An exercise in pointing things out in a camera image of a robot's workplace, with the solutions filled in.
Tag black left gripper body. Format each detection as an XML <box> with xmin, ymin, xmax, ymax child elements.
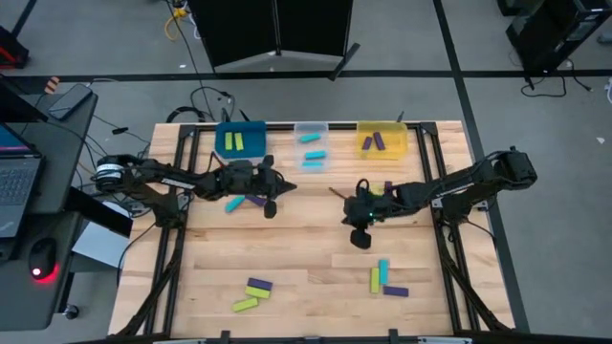
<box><xmin>217</xmin><ymin>160</ymin><xmax>281</xmax><ymax>220</ymax></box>

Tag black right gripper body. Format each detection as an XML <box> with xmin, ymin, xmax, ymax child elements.
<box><xmin>342</xmin><ymin>188</ymin><xmax>401</xmax><ymax>250</ymax></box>

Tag blue plastic bin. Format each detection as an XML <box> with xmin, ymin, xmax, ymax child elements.
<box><xmin>214</xmin><ymin>120</ymin><xmax>268</xmax><ymax>161</ymax></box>

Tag clear plastic bin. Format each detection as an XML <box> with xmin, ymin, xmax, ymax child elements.
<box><xmin>293</xmin><ymin>121</ymin><xmax>332</xmax><ymax>174</ymax></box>

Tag yellow plastic bin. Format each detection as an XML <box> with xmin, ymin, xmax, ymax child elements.
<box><xmin>355</xmin><ymin>120</ymin><xmax>410</xmax><ymax>161</ymax></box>

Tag black angled bar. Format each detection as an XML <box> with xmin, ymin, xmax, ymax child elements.
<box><xmin>64</xmin><ymin>186</ymin><xmax>134</xmax><ymax>239</ymax></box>

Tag black folding room divider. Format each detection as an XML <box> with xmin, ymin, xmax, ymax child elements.
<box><xmin>186</xmin><ymin>0</ymin><xmax>362</xmax><ymax>81</ymax></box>

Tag white sheet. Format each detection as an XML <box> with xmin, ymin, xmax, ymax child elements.
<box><xmin>71</xmin><ymin>222</ymin><xmax>131</xmax><ymax>269</ymax></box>

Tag black side desk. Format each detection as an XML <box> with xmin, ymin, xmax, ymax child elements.
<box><xmin>0</xmin><ymin>75</ymin><xmax>99</xmax><ymax>331</ymax></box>

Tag black smartphone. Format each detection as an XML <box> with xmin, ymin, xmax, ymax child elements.
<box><xmin>47</xmin><ymin>83</ymin><xmax>95</xmax><ymax>120</ymax></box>

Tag black computer mouse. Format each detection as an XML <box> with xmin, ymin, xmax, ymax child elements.
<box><xmin>27</xmin><ymin>237</ymin><xmax>61</xmax><ymax>284</ymax></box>

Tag grey laptop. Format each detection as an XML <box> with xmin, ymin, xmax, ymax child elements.
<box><xmin>0</xmin><ymin>122</ymin><xmax>45</xmax><ymax>240</ymax></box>

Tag black equipment cart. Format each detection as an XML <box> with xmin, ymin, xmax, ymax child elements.
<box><xmin>505</xmin><ymin>0</ymin><xmax>612</xmax><ymax>75</ymax></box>

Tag black red case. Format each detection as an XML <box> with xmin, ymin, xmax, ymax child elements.
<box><xmin>0</xmin><ymin>26</ymin><xmax>31</xmax><ymax>69</ymax></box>

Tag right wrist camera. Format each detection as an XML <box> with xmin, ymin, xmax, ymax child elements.
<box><xmin>352</xmin><ymin>186</ymin><xmax>377</xmax><ymax>205</ymax></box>

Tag black metal table frame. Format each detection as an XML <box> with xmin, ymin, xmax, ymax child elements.
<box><xmin>114</xmin><ymin>121</ymin><xmax>515</xmax><ymax>344</ymax></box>

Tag black coiled cable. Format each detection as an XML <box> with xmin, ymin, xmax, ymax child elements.
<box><xmin>165</xmin><ymin>105</ymin><xmax>209</xmax><ymax>124</ymax></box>

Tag yellow cable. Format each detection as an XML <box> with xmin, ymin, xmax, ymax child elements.
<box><xmin>164</xmin><ymin>4</ymin><xmax>190</xmax><ymax>42</ymax></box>

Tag black floor cable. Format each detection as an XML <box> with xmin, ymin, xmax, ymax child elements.
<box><xmin>519</xmin><ymin>59</ymin><xmax>594</xmax><ymax>99</ymax></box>

